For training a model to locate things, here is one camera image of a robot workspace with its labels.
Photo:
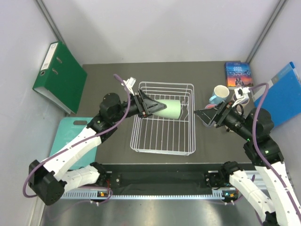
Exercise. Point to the blue plastic folder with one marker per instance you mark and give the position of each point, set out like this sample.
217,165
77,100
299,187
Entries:
283,100

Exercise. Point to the cream ceramic mug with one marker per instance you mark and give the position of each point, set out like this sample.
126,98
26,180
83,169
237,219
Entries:
227,129

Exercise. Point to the grey slotted cable duct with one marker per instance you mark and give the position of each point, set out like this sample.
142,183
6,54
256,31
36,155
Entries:
94,194

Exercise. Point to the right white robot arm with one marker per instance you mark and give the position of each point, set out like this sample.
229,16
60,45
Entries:
280,207

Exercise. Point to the teal cutting board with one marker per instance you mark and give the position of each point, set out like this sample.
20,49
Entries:
68,129

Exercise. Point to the pink cup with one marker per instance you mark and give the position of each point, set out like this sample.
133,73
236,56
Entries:
210,106

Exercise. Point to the white wire dish rack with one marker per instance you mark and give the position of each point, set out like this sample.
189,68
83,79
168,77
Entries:
161,135

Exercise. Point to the green cup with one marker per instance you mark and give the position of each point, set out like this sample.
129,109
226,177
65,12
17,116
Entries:
172,110

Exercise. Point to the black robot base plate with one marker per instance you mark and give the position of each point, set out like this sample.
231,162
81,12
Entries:
166,179

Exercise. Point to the Jane Eyre paperback book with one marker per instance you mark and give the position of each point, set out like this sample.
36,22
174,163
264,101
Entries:
238,74

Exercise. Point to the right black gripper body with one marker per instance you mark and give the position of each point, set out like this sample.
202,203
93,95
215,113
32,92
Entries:
223,111

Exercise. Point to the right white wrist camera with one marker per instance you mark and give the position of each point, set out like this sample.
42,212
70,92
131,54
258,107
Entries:
241,92

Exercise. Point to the green lever arch binder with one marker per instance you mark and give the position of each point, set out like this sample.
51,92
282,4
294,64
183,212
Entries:
61,78

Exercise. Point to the purple cup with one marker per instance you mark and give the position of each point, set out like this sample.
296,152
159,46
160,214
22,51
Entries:
211,125

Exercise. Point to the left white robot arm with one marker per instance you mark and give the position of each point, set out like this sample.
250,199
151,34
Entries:
52,177

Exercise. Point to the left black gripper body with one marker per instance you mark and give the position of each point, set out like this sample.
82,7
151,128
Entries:
142,112

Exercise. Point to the light blue mug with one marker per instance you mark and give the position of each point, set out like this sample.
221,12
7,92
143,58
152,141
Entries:
220,93

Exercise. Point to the clear pink glass mug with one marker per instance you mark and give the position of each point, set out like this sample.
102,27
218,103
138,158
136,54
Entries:
242,101

